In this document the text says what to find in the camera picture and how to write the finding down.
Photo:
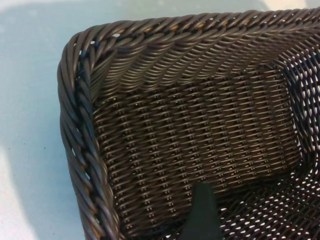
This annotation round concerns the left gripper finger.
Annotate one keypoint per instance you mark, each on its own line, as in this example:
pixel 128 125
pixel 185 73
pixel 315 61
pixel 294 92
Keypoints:
pixel 202 215

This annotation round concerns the dark brown woven basket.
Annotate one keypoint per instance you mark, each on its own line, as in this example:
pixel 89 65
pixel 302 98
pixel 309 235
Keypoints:
pixel 200 125

